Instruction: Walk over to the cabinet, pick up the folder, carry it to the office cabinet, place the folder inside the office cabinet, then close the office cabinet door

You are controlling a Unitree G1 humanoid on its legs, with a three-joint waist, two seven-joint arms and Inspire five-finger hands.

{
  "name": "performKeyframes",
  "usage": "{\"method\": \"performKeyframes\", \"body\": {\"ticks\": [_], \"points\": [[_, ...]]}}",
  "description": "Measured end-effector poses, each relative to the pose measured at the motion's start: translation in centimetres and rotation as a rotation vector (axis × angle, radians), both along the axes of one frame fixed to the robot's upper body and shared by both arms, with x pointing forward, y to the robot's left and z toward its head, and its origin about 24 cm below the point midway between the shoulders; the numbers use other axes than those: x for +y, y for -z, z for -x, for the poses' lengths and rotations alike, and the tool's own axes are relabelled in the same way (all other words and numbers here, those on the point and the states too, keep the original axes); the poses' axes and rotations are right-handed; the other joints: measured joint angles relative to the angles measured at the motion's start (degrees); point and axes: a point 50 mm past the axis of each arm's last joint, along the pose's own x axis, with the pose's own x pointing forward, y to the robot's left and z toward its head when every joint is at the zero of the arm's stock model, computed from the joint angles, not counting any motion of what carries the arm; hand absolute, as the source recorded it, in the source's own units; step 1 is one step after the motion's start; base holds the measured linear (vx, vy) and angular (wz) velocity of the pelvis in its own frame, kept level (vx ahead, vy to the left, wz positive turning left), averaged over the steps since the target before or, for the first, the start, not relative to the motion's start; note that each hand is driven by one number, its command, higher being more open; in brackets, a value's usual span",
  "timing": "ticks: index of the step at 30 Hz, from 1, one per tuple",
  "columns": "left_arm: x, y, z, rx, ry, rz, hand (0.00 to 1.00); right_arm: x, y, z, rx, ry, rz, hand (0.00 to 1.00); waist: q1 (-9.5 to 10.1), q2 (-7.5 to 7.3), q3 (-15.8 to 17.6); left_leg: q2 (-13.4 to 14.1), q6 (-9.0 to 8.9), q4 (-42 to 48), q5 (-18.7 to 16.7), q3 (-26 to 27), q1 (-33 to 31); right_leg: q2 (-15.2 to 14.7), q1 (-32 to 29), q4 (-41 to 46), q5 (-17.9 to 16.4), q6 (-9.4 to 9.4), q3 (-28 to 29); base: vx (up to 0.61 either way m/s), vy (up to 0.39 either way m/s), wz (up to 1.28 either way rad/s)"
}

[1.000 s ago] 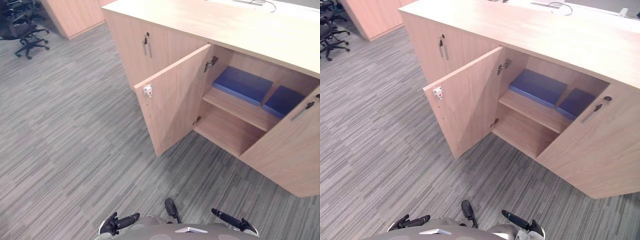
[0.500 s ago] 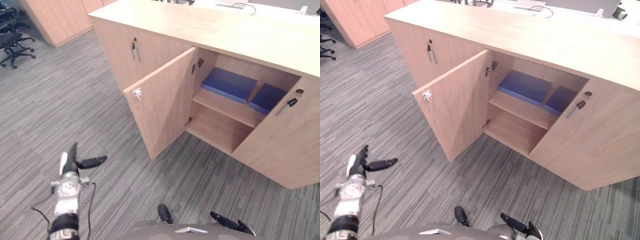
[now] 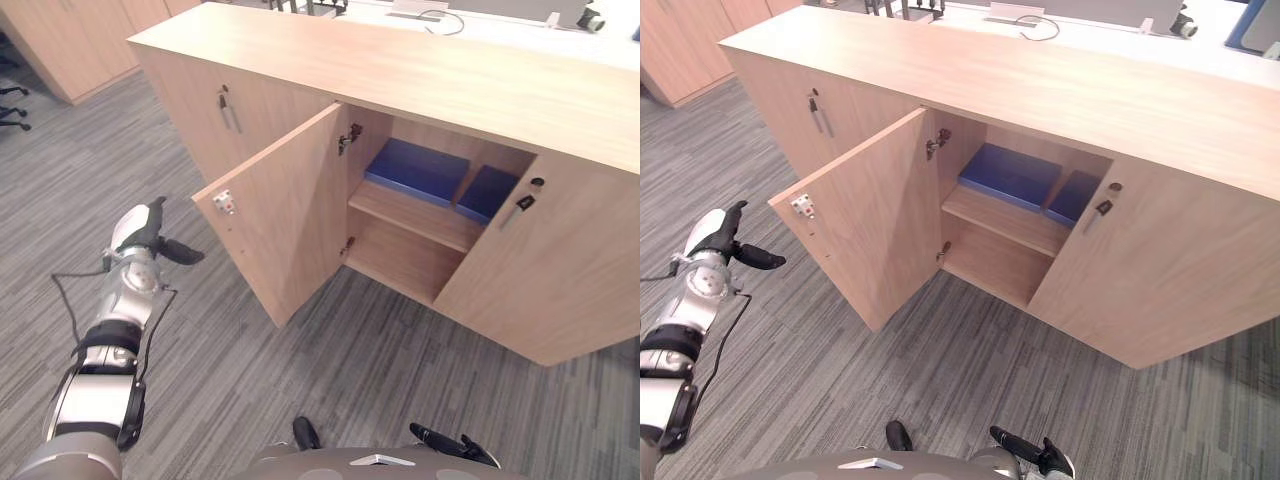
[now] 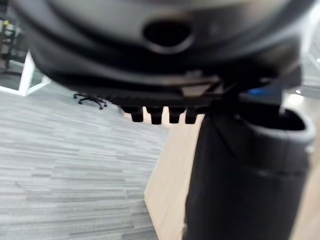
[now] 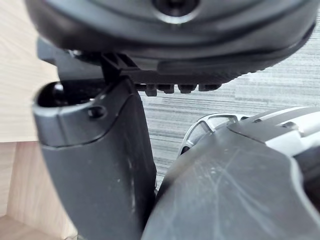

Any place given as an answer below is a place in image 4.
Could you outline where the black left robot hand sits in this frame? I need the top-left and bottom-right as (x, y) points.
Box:
(9, 0), (316, 240)

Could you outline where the black office chair base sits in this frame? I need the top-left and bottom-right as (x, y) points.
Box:
(73, 92), (108, 110)

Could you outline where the blue object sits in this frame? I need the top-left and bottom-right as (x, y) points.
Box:
(246, 87), (270, 96)

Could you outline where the white partition frame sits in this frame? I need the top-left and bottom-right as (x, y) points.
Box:
(18, 49), (53, 97)

